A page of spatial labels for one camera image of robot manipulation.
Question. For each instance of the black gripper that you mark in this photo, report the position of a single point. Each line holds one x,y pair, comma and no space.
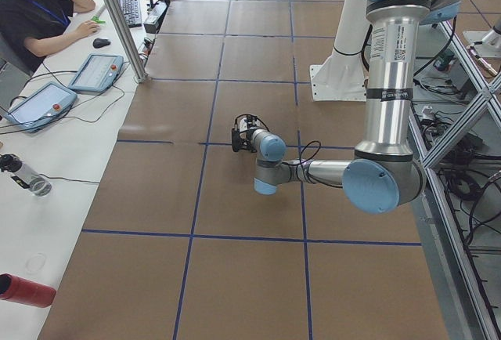
243,141

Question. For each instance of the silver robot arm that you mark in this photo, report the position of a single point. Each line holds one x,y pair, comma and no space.
372,60

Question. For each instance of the orange black hub near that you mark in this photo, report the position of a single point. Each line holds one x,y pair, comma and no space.
147,45

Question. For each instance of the far blue teach pendant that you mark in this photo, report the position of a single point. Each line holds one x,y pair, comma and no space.
97,73

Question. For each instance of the blue teach pendant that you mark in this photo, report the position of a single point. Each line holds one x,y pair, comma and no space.
42,108
97,73

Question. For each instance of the black computer mouse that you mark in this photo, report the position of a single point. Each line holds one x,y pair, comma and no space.
99,43

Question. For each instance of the black keyboard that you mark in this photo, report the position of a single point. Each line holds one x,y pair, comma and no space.
131,10

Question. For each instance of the green pen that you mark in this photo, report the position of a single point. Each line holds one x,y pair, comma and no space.
97,20

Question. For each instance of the near blue teach pendant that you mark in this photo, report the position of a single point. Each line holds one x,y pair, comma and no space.
42,108

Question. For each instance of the clear water bottle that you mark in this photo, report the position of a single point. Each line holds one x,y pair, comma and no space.
24,175

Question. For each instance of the red bottle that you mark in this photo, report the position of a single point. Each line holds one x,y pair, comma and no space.
19,290

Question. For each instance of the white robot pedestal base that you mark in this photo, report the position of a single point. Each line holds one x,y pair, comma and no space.
341,77

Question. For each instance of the aluminium frame post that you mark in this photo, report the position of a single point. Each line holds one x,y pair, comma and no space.
126,39

